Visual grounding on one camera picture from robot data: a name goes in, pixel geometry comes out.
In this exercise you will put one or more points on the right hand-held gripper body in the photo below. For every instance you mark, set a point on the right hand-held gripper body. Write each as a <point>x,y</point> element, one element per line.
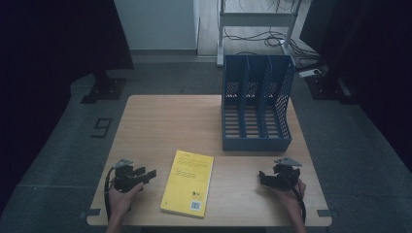
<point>286,176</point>

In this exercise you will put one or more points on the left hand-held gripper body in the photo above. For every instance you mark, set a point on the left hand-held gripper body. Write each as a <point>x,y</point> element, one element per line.
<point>124,179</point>

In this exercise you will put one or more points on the person's left hand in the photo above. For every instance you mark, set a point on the person's left hand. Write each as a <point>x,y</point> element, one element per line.
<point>120,200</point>

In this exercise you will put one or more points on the person's right hand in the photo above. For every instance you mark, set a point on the person's right hand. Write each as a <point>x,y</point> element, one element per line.
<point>291,199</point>

